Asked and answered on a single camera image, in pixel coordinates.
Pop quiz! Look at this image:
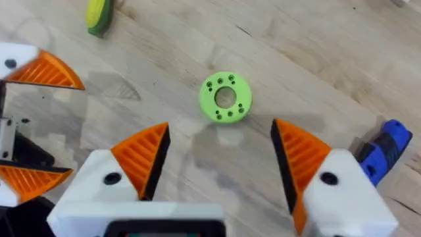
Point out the white orange right gripper right finger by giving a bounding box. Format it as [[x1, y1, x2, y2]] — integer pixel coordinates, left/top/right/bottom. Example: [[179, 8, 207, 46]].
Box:
[[270, 118, 401, 237]]

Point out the green disc with holes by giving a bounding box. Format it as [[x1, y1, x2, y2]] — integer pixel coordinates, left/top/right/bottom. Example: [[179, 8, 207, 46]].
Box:
[[198, 71, 253, 124]]

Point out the yellow and green toy corn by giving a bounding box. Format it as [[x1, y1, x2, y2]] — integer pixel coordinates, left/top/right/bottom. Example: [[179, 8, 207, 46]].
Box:
[[85, 0, 116, 38]]

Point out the white orange right gripper left finger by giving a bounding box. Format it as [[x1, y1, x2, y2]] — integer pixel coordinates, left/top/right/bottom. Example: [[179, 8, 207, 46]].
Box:
[[56, 122, 171, 203]]

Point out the blue electric screwdriver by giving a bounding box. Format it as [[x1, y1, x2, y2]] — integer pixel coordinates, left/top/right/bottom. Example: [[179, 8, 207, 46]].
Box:
[[356, 119, 414, 188]]

